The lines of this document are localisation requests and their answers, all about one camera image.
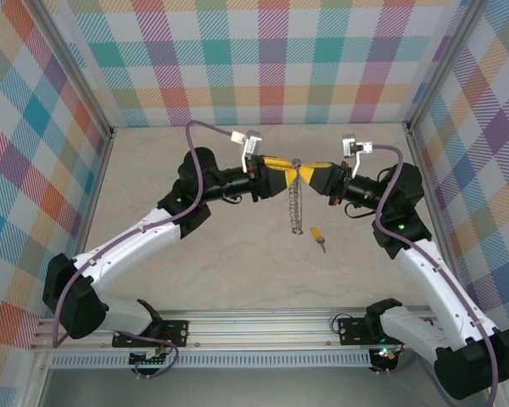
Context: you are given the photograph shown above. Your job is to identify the small yellow screwdriver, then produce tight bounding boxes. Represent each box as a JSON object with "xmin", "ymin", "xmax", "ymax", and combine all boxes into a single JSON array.
[{"xmin": 308, "ymin": 226, "xmax": 327, "ymax": 254}]

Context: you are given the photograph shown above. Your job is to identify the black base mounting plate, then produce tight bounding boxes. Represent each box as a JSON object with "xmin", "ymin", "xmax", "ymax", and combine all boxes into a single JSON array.
[
  {"xmin": 111, "ymin": 320, "xmax": 190, "ymax": 348},
  {"xmin": 337, "ymin": 315, "xmax": 391, "ymax": 345}
]

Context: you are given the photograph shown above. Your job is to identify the grey metal panel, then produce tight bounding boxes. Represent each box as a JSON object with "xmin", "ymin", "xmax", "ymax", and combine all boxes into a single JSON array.
[{"xmin": 37, "ymin": 366, "xmax": 493, "ymax": 407}]

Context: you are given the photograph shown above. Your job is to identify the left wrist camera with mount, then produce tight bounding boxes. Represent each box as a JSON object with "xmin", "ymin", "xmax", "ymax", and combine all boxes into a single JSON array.
[{"xmin": 228, "ymin": 129, "xmax": 265, "ymax": 174}]

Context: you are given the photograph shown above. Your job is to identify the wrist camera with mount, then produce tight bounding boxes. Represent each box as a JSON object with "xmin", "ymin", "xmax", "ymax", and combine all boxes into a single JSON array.
[
  {"xmin": 228, "ymin": 129, "xmax": 265, "ymax": 174},
  {"xmin": 341, "ymin": 133, "xmax": 374, "ymax": 179}
]

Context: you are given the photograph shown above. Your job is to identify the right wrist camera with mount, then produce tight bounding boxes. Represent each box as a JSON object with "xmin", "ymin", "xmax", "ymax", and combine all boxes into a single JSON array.
[{"xmin": 341, "ymin": 133, "xmax": 374, "ymax": 179}]

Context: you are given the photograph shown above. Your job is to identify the purple cable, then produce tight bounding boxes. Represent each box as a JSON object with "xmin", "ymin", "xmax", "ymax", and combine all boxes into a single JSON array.
[
  {"xmin": 50, "ymin": 120, "xmax": 245, "ymax": 380},
  {"xmin": 371, "ymin": 143, "xmax": 504, "ymax": 407}
]

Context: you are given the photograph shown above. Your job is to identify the aluminium side rail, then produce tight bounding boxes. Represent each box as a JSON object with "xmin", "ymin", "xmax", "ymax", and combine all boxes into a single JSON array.
[
  {"xmin": 55, "ymin": 126, "xmax": 116, "ymax": 319},
  {"xmin": 406, "ymin": 125, "xmax": 471, "ymax": 314}
]

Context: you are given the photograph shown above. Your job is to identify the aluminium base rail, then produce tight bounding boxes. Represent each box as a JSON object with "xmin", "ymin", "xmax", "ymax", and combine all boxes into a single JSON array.
[{"xmin": 29, "ymin": 308, "xmax": 497, "ymax": 351}]

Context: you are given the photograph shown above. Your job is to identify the aluminium frame post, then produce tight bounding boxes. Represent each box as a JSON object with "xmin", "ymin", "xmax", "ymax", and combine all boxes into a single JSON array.
[
  {"xmin": 405, "ymin": 0, "xmax": 495, "ymax": 133},
  {"xmin": 24, "ymin": 0, "xmax": 116, "ymax": 140}
]

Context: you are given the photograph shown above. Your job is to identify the electronics board with wires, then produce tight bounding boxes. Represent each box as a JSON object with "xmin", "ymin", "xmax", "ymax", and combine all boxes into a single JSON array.
[
  {"xmin": 128, "ymin": 349, "xmax": 173, "ymax": 368},
  {"xmin": 371, "ymin": 346, "xmax": 402, "ymax": 371}
]

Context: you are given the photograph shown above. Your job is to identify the white slotted cable duct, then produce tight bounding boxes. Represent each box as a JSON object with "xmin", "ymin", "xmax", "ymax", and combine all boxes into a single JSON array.
[{"xmin": 50, "ymin": 349, "xmax": 372, "ymax": 369}]

